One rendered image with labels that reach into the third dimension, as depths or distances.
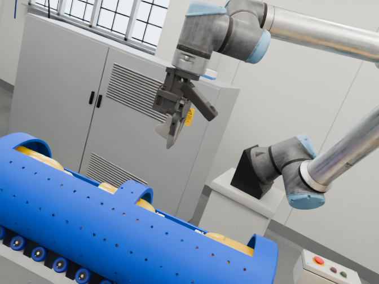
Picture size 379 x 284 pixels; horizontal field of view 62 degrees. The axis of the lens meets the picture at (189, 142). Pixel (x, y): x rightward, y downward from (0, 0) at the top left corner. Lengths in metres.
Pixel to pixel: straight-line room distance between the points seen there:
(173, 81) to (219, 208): 0.88
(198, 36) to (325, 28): 0.40
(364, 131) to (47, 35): 2.89
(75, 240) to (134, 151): 1.90
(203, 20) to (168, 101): 0.21
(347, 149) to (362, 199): 2.42
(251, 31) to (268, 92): 2.75
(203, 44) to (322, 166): 0.73
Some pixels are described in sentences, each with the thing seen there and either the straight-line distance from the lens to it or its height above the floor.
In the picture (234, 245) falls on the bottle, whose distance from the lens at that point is 0.91.
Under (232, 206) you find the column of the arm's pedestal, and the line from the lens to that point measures 1.54.
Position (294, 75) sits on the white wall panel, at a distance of 3.51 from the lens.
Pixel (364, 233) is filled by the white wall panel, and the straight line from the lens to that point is 3.75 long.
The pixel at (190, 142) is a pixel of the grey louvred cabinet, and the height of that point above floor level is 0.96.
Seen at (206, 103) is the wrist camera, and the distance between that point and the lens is 0.80.
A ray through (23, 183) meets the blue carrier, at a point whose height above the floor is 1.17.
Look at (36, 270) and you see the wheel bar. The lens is 1.09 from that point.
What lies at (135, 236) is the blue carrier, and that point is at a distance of 0.85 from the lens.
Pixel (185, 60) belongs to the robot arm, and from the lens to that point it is 0.77.
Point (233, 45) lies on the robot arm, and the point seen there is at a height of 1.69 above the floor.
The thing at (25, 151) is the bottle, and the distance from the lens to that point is 1.10.
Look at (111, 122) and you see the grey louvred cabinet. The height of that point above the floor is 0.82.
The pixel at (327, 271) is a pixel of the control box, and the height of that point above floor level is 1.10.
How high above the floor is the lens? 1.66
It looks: 16 degrees down
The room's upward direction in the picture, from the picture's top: 19 degrees clockwise
